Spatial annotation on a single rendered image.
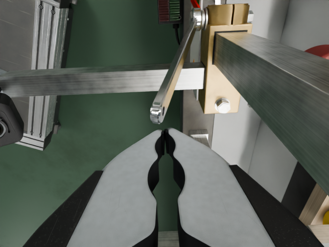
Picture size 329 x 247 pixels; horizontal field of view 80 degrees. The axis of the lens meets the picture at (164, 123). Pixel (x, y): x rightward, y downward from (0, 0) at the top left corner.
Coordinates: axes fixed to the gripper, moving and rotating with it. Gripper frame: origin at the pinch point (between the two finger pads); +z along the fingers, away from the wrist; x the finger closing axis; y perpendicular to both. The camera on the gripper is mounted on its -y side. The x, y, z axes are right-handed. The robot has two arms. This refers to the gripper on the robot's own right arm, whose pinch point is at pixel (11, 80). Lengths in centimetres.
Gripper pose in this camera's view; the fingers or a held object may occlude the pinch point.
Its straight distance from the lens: 38.4
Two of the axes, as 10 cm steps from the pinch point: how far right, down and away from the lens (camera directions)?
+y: -10.0, 0.4, 0.1
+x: 0.4, 8.5, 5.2
